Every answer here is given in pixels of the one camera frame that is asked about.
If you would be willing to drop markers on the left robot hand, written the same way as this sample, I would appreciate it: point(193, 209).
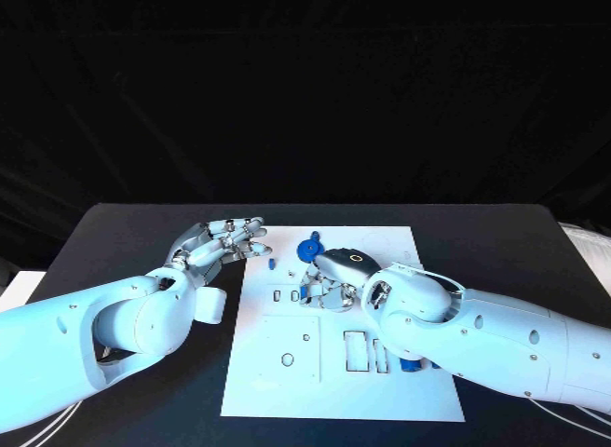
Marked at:
point(208, 249)

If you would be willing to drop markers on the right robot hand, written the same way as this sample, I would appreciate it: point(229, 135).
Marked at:
point(341, 267)

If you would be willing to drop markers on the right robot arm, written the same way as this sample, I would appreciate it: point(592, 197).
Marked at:
point(510, 335)

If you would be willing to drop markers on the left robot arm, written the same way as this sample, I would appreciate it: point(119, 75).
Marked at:
point(43, 349)

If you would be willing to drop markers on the white task board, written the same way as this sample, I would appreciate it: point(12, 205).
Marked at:
point(283, 391)

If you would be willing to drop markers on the blue gear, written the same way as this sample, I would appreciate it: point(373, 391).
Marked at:
point(308, 249)

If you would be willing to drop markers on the small blue peg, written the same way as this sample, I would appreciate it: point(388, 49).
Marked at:
point(270, 263)

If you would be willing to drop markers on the blue cylinder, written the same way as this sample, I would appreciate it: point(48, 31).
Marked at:
point(410, 365)

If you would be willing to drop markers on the blue block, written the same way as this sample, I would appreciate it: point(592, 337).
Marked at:
point(435, 365)

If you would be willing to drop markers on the white covered object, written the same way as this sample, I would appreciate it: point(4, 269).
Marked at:
point(596, 258)

